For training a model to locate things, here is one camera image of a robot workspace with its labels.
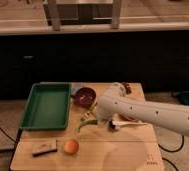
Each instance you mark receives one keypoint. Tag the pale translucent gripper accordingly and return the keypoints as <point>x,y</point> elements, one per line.
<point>102,120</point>

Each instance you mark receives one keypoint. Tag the green chili pepper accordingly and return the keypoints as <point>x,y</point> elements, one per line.
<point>85,123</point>

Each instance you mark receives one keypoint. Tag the orange peach fruit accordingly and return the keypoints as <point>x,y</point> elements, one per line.
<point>71,146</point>

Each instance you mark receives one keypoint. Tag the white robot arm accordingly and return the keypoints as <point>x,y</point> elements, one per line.
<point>114,100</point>

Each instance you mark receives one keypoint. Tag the green plastic tray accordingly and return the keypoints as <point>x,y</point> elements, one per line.
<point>47,107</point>

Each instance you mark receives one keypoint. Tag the yellow corn piece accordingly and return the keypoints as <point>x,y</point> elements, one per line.
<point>94,107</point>

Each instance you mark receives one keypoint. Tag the small brown toy piece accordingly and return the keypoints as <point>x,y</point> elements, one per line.
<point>85,116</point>

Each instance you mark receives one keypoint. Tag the dark red bowl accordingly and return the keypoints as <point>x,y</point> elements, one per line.
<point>85,97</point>

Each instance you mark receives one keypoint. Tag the wooden block sponge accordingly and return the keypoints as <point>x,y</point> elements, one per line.
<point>40,148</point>

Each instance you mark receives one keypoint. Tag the black blue device on floor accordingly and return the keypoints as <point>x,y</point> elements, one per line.
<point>183,97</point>

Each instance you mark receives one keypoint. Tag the light wooden chair frame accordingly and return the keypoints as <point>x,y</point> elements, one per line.
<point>82,12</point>

